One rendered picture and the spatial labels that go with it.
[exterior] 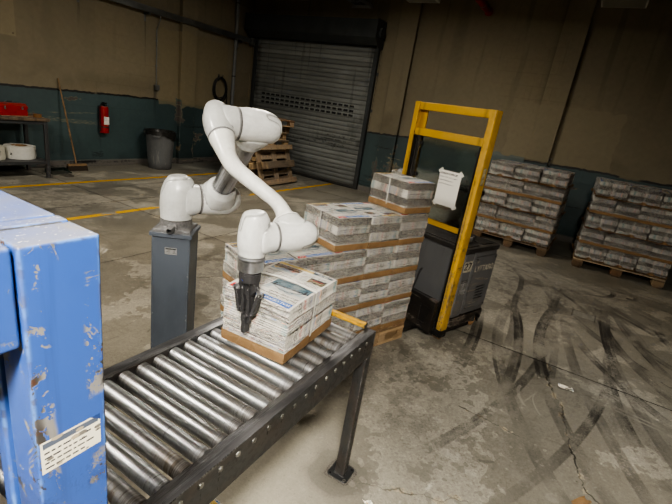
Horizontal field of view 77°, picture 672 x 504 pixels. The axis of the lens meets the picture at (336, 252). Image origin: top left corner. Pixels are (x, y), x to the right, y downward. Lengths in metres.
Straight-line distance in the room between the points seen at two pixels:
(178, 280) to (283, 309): 0.95
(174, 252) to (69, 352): 1.79
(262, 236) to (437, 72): 8.17
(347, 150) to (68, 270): 9.61
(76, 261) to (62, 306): 0.05
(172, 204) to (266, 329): 0.91
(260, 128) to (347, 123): 8.24
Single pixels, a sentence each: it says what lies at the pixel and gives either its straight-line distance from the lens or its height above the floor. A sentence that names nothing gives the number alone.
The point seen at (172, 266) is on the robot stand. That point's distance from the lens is 2.30.
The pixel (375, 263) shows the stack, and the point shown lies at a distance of 2.99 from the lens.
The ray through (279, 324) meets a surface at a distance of 1.53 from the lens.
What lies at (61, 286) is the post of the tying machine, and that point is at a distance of 0.48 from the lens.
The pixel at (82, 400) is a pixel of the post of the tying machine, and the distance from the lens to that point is 0.55.
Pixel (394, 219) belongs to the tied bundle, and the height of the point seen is 1.03.
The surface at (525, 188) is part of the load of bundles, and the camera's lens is 7.22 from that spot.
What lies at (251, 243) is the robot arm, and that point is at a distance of 1.40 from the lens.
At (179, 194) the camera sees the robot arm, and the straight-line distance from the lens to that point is 2.20.
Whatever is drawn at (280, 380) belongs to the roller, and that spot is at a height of 0.80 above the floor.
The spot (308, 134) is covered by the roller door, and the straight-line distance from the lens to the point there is 10.55.
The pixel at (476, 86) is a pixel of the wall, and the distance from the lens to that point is 9.09.
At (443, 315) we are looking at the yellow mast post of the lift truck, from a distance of 3.61.
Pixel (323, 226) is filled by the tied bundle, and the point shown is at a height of 0.96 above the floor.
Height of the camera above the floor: 1.70
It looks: 19 degrees down
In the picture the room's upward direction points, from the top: 9 degrees clockwise
